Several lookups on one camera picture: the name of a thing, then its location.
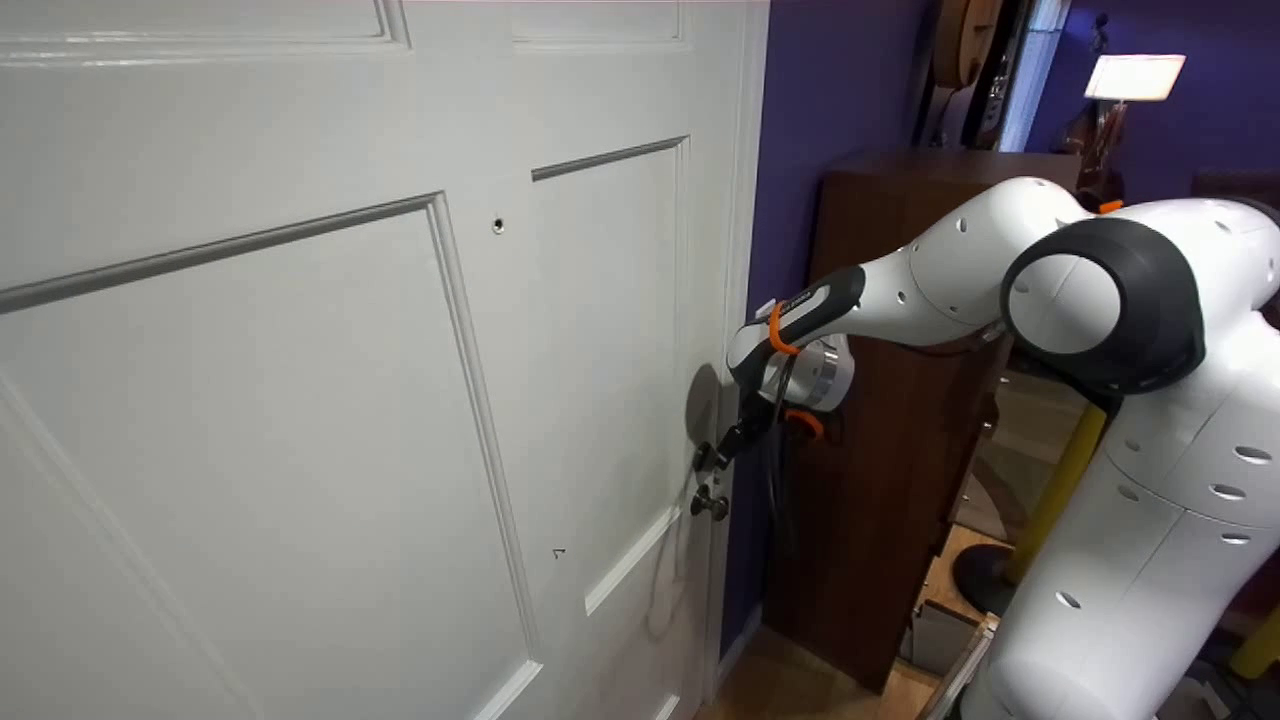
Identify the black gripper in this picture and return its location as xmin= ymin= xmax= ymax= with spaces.
xmin=687 ymin=362 xmax=771 ymax=476

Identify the metal door lock knob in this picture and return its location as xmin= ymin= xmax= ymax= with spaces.
xmin=687 ymin=482 xmax=730 ymax=520

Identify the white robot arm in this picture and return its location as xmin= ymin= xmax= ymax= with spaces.
xmin=696 ymin=176 xmax=1280 ymax=720

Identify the white panelled door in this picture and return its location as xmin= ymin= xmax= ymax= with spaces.
xmin=0 ymin=0 xmax=769 ymax=720

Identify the dark brown wooden cabinet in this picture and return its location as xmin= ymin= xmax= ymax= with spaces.
xmin=764 ymin=152 xmax=1079 ymax=693

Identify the yellow pole stand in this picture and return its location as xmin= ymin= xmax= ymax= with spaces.
xmin=952 ymin=408 xmax=1108 ymax=613

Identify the lit floor lamp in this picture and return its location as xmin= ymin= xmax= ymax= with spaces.
xmin=1079 ymin=51 xmax=1185 ymax=203

